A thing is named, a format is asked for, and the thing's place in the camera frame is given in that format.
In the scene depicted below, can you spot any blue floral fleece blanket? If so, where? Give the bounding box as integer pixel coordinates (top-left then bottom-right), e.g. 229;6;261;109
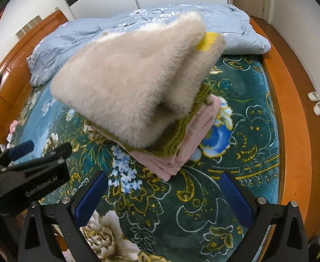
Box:
12;55;280;261

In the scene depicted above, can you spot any beige fuzzy cartoon sweater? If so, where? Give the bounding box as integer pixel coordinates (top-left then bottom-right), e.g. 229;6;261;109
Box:
50;12;226;148

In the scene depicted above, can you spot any white slipper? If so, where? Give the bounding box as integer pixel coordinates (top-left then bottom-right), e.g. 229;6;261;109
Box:
313;101;320;116
307;91;319;102

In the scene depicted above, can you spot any white slipper far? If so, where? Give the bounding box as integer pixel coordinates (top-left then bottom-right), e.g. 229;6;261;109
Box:
307;91;319;102

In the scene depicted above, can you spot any white slipper near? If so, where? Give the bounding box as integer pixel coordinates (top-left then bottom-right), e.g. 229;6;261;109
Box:
313;101;320;116

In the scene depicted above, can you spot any pink folded garment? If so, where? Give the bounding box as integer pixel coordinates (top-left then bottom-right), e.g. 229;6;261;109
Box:
88;93;223;183

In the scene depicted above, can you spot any light blue floral quilt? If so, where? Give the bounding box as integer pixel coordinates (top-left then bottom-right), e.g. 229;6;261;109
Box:
26;3;271;87

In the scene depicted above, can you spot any orange wooden bed frame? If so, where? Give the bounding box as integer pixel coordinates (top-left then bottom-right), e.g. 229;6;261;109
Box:
0;10;320;262

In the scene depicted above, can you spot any olive green folded garment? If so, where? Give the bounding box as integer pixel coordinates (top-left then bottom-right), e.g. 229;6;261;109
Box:
84;82;213;157

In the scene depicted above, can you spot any pink small item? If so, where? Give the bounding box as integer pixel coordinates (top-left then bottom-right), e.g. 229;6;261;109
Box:
6;120;18;143

